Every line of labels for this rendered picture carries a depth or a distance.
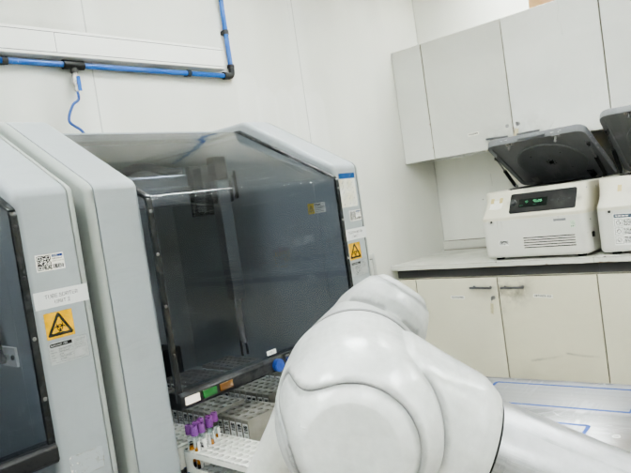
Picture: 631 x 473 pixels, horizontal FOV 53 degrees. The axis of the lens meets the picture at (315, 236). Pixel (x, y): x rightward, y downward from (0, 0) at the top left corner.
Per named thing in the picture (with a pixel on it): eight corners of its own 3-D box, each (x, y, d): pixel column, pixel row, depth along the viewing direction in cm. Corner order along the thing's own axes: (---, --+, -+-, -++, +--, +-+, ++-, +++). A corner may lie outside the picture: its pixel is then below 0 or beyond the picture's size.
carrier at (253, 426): (280, 427, 151) (276, 403, 150) (285, 428, 149) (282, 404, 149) (244, 446, 142) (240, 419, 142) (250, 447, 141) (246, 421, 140)
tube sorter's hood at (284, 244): (63, 389, 162) (22, 143, 158) (239, 330, 206) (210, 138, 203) (182, 412, 127) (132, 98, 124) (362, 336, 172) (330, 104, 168)
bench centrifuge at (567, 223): (484, 261, 338) (469, 142, 335) (534, 244, 383) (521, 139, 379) (591, 256, 300) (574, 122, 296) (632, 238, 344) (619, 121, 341)
